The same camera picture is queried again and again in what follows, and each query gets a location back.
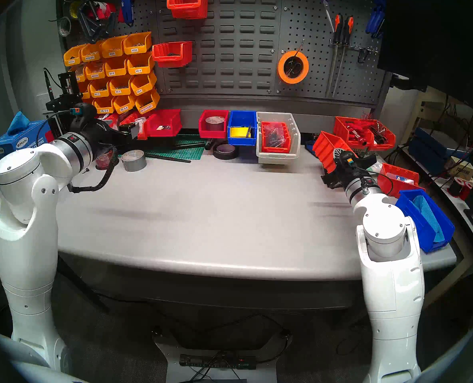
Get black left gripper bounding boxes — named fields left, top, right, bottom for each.
left=72, top=102, right=142, bottom=160

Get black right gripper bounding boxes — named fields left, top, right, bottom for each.
left=321, top=148, right=375, bottom=189

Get red bin with glue sticks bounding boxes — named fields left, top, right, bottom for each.
left=312, top=131, right=355, bottom=174

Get red plastic storage bin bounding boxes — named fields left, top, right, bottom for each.
left=130, top=112, right=149, bottom=140
left=260, top=121, right=292, bottom=154
left=199, top=109, right=230, bottom=139
left=363, top=119, right=397, bottom=151
left=108, top=112, right=132, bottom=128
left=145, top=109, right=182, bottom=138
left=333, top=116, right=375, bottom=149
left=378, top=163, right=425, bottom=198

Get red tool bundle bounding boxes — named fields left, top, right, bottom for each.
left=343, top=117, right=375, bottom=145

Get blue and red hand tool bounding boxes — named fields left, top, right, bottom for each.
left=118, top=0, right=140, bottom=27

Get yellow bin labelled M2.5-6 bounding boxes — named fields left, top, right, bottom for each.
left=94, top=96, right=116, bottom=115

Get yellow bin labelled M2.5-5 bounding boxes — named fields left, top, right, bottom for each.
left=113, top=93, right=137, bottom=115

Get yellow bin labelled M3-8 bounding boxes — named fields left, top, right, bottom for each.
left=109, top=76, right=133, bottom=96

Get yellow bin labelled M3-12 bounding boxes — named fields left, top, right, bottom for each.
left=89, top=79, right=112, bottom=99

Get yellow bin labelled M4-0.7X6 HEX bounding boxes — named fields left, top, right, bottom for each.
left=135, top=89, right=161, bottom=115

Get large beige plastic bin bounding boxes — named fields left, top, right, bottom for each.
left=256, top=112, right=301, bottom=164

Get yellow bin labelled M3-6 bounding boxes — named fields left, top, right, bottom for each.
left=130, top=71, right=158, bottom=96

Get yellow bin labelled M4-6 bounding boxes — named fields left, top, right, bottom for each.
left=104, top=56, right=129, bottom=77

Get yellow bin labelled M4X4X6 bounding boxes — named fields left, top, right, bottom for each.
left=84, top=61, right=107, bottom=80

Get black metal stand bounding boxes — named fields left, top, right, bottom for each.
left=46, top=72, right=84, bottom=137

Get yellow bin labelled M3-4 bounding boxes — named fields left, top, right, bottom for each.
left=126, top=51, right=156, bottom=75

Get clear bag of black screws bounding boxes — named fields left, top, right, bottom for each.
left=265, top=123, right=288, bottom=147

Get yellow bin labelled M3X8 BRD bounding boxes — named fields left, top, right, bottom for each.
left=80, top=40, right=104, bottom=63

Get long black rod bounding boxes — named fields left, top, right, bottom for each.
left=145, top=153, right=191, bottom=164

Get yellow bin labelled M3X6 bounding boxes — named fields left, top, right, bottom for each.
left=122, top=32, right=153, bottom=55

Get green cutting mat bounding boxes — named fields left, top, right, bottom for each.
left=145, top=134, right=206, bottom=161

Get black vise clamp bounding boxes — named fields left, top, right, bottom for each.
left=78, top=0, right=118, bottom=43

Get dark blue crate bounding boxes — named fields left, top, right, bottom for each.
left=407, top=127, right=448, bottom=171

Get blue cloth in box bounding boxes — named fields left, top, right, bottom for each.
left=7, top=111, right=31, bottom=136

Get blue cleaning cloths box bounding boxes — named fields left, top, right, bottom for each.
left=0, top=120, right=56, bottom=163

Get small blue plastic bin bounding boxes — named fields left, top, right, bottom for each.
left=227, top=110, right=258, bottom=146

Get blue cloth in bin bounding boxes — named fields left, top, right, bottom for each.
left=413, top=195, right=447, bottom=243

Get black tape roll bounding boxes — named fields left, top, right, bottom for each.
left=213, top=143, right=240, bottom=160

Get red and white tape roll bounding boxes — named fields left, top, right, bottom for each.
left=88, top=1, right=116, bottom=20

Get orange tape roll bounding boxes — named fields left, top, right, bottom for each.
left=278, top=50, right=310, bottom=85

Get large blue plastic bin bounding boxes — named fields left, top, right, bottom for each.
left=395, top=189, right=456, bottom=253

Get cardboard box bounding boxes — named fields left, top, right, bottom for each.
left=446, top=157, right=473, bottom=179

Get grey louvred pegboard panel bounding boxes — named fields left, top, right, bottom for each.
left=56, top=0, right=393, bottom=107

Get black monitor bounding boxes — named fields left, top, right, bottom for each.
left=376, top=0, right=473, bottom=121

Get black power strip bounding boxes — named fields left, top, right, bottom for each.
left=179, top=354, right=257, bottom=371

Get grey duct tape roll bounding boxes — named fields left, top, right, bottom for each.
left=121, top=150, right=147, bottom=172

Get black braided cable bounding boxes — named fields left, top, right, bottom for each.
left=356, top=167, right=395, bottom=197
left=67, top=145, right=119, bottom=193

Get black probe pen with cable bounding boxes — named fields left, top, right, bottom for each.
left=43, top=68, right=56, bottom=101

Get orange-red wall bin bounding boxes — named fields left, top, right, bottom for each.
left=152, top=41, right=193, bottom=68
left=166, top=0, right=209, bottom=20

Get dark red wire spool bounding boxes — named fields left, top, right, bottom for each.
left=446, top=177, right=466, bottom=198

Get file with orange-black handle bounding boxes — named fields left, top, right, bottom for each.
left=333, top=16, right=354, bottom=97
left=326, top=14, right=343, bottom=97

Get purple handled scissors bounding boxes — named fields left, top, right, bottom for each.
left=315, top=0, right=335, bottom=32

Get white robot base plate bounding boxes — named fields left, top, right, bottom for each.
left=153, top=330, right=291, bottom=383

